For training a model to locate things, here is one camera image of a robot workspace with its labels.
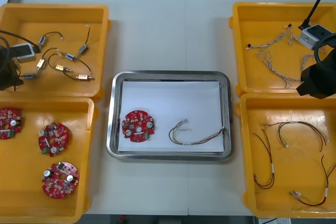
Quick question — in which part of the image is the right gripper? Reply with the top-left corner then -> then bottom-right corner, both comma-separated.
296,50 -> 336,100

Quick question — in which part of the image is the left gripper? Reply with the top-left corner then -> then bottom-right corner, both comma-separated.
0,48 -> 25,91

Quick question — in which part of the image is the round red circuit board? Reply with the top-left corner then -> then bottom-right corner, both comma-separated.
41,161 -> 80,199
38,122 -> 72,157
121,109 -> 157,143
0,107 -> 23,140

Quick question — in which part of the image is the yellow-orange plastic bin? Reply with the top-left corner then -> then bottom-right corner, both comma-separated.
0,3 -> 112,99
0,97 -> 100,224
234,92 -> 336,219
227,1 -> 336,98

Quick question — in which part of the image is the pile of metal solenoids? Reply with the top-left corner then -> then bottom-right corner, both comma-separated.
20,25 -> 97,82

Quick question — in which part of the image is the white paper sheet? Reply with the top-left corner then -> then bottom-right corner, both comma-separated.
117,80 -> 227,154

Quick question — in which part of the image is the steel tray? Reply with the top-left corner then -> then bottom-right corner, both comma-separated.
106,70 -> 235,162

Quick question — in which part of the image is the blue-white twisted wire harness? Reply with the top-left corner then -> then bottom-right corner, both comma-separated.
301,54 -> 315,69
245,31 -> 288,57
261,51 -> 302,89
285,23 -> 300,47

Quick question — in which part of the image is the red black green-yellow wire harness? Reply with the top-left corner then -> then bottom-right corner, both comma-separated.
289,155 -> 336,207
252,126 -> 276,190
261,120 -> 330,153

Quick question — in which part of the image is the multicolour wire harness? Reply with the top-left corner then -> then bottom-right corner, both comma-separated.
169,119 -> 228,147

